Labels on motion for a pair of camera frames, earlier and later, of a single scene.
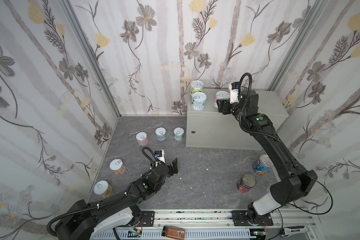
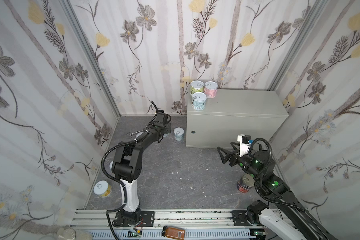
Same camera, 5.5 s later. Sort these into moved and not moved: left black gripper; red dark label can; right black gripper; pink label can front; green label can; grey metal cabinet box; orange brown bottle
Moved: right black gripper; left black gripper; pink label can front
Not moved: orange brown bottle; red dark label can; grey metal cabinet box; green label can
